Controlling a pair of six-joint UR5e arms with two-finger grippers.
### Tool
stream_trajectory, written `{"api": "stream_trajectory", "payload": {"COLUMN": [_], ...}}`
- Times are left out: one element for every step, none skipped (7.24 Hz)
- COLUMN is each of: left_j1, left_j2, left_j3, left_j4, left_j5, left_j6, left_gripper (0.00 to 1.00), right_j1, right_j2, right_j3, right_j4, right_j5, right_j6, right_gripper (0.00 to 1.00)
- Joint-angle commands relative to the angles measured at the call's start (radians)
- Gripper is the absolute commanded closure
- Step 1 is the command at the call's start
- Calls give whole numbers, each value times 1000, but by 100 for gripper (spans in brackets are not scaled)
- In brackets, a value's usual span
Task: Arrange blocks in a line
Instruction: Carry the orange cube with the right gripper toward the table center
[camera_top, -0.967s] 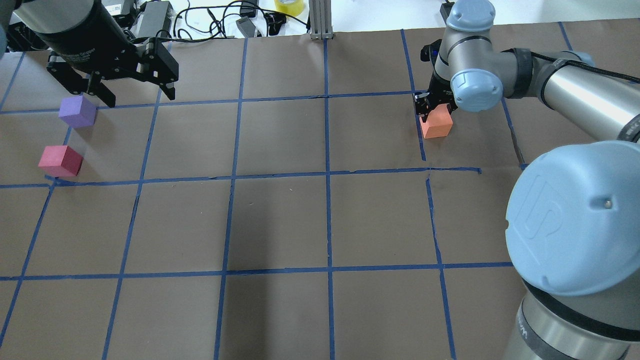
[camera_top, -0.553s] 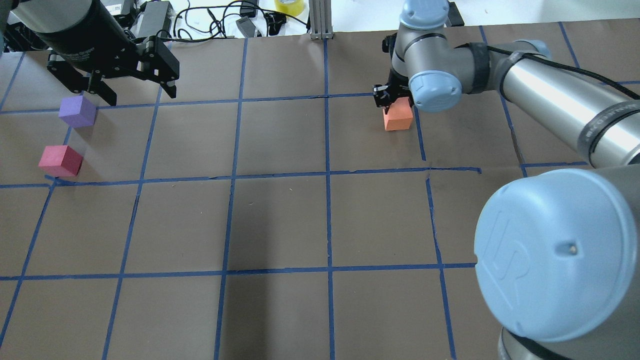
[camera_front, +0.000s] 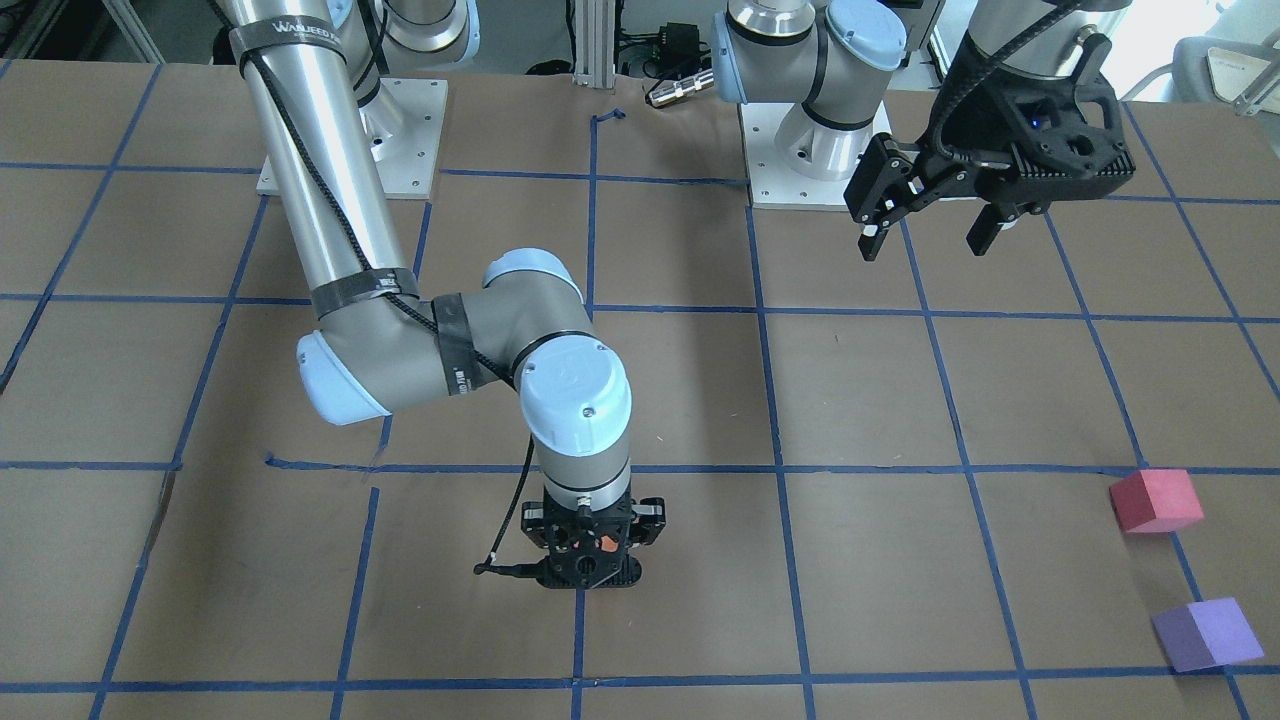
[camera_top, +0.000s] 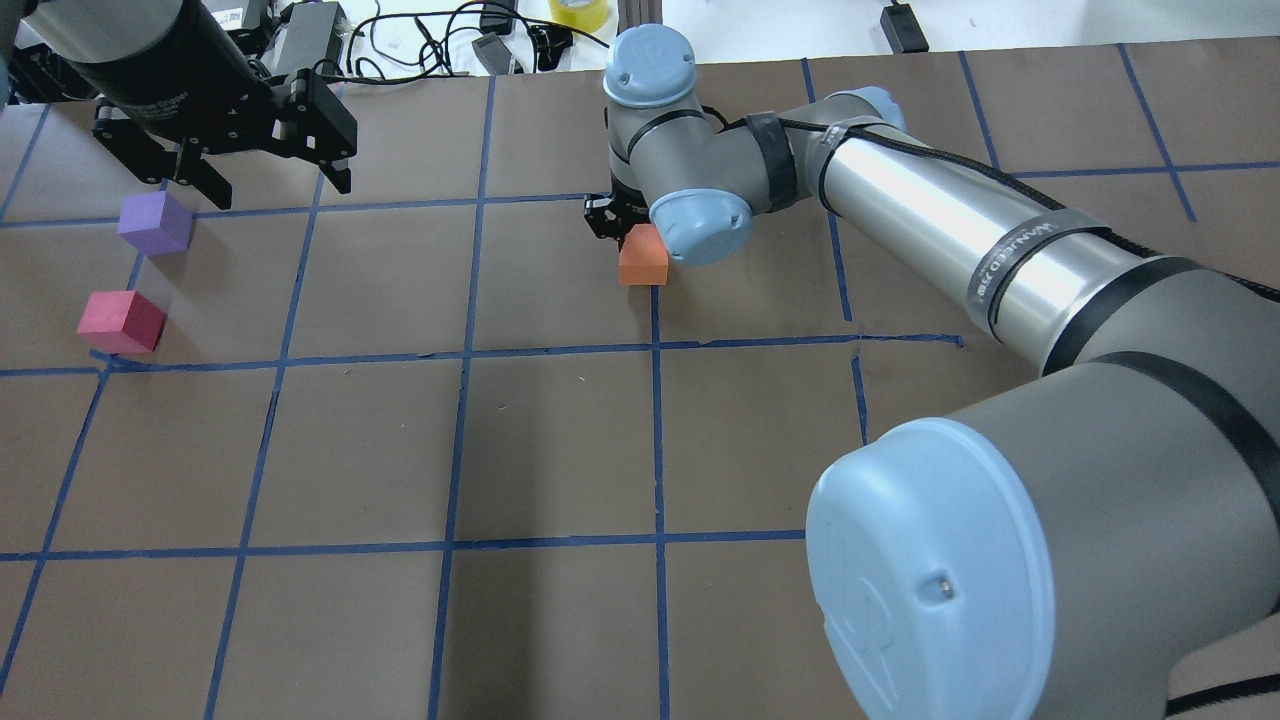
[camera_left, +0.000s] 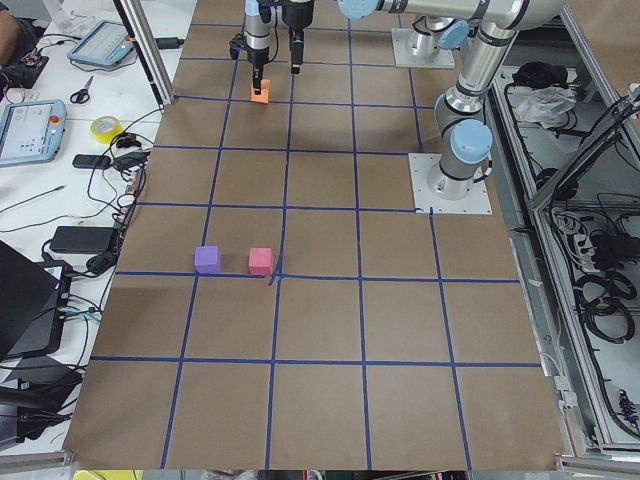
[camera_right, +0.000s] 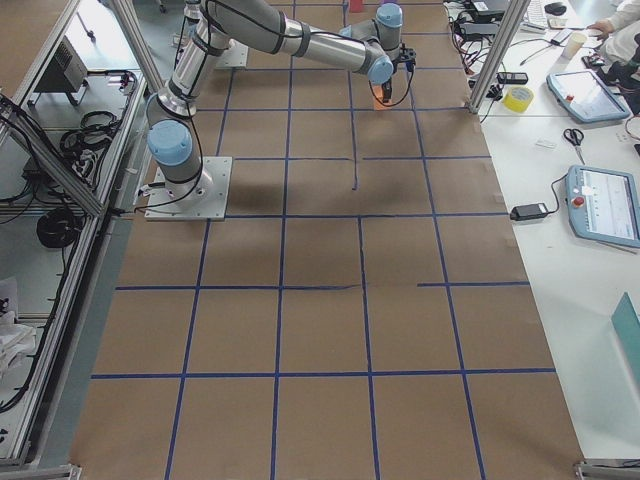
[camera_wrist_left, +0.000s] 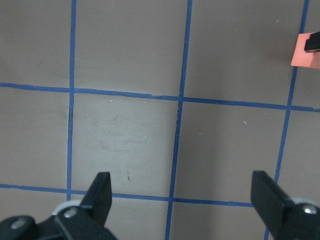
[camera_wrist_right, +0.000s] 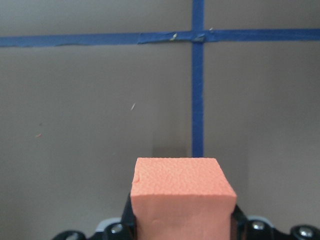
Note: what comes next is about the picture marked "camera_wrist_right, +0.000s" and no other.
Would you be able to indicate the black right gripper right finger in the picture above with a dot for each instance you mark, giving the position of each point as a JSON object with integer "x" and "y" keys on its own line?
{"x": 238, "y": 224}

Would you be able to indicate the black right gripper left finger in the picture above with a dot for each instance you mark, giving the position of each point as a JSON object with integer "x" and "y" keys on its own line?
{"x": 128, "y": 222}

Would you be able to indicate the orange foam cube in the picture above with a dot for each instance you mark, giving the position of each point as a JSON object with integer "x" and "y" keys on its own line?
{"x": 181, "y": 199}

